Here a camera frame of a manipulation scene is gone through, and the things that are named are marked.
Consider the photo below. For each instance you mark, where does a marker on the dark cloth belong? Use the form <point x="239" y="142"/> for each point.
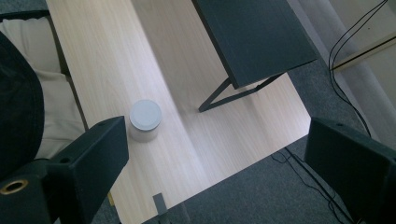
<point x="18" y="105"/>

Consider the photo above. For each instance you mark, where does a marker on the white round cup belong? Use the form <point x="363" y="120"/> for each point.
<point x="145" y="118"/>

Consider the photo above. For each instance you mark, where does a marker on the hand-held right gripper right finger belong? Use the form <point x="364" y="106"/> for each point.
<point x="355" y="168"/>

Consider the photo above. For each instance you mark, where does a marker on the black desk riser shelf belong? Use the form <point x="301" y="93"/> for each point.
<point x="252" y="40"/>

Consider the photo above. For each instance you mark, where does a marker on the grey table leg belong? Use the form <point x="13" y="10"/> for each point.
<point x="160" y="203"/>

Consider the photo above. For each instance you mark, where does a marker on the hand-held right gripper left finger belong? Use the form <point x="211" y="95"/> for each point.
<point x="93" y="161"/>

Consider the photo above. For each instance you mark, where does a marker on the pale wooden strip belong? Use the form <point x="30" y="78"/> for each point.
<point x="367" y="51"/>

